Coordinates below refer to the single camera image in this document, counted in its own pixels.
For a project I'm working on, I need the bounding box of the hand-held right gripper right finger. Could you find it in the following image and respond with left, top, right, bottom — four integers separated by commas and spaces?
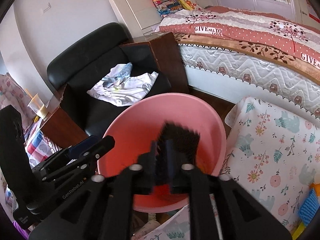
165, 140, 293, 240

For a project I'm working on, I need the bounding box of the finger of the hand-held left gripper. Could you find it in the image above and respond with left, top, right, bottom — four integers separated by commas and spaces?
46, 135, 98, 160
32, 135, 116, 182

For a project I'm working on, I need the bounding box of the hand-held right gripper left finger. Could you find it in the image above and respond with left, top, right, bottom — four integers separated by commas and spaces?
29, 140, 158, 240

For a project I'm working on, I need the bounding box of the black foam net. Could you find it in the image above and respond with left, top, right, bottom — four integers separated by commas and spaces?
156, 122, 200, 170

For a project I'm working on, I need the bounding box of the pink plastic basin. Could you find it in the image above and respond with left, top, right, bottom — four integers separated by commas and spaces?
97, 93, 227, 213

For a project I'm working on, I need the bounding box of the checked heart print cloth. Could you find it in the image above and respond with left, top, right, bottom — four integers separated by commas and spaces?
25, 120, 63, 165

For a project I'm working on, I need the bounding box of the brown wooden side table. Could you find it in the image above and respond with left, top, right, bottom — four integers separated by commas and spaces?
40, 85, 89, 142

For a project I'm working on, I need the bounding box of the clear plastic drink cup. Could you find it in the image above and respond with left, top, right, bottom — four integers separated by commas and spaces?
27, 94, 49, 119

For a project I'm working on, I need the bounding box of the pink floral cloth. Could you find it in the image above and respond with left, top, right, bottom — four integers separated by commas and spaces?
0, 74, 35, 120

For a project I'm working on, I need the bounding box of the white printed cloth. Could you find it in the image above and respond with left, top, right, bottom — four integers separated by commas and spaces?
87, 62, 159, 107

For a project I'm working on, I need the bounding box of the black leather armchair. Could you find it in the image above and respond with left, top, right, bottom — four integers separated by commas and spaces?
47, 22, 172, 143

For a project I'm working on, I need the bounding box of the dark brown wooden cabinet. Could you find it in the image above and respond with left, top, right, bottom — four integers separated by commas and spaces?
119, 32, 190, 95

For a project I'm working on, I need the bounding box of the quilted white mattress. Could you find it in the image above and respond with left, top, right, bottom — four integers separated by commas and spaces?
179, 42, 320, 117

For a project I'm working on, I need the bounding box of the bed with patterned quilt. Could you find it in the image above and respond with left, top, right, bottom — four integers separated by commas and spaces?
107, 0, 320, 120

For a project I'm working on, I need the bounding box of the brown floral blanket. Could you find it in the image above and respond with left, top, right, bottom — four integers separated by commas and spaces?
174, 32, 320, 75

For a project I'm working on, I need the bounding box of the blue foam net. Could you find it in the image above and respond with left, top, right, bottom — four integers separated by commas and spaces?
297, 189, 320, 228

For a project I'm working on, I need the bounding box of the yellow foam net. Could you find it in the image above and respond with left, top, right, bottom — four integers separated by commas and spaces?
291, 224, 309, 240

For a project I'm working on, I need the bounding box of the colourful printed pillow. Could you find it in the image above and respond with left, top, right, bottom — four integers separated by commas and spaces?
150, 0, 183, 17

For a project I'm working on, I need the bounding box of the pink patterned quilt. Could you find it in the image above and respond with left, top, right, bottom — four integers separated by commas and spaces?
159, 5, 320, 69

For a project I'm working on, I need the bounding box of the yellow floral pillow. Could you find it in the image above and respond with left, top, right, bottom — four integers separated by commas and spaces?
176, 0, 204, 12

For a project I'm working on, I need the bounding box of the white sliding door wardrobe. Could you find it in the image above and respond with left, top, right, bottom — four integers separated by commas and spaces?
210, 0, 310, 22

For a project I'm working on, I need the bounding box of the cream room door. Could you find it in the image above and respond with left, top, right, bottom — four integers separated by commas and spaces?
297, 0, 320, 25

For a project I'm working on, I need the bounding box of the red wall calendar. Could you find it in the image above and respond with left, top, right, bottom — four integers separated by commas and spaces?
308, 4, 320, 22

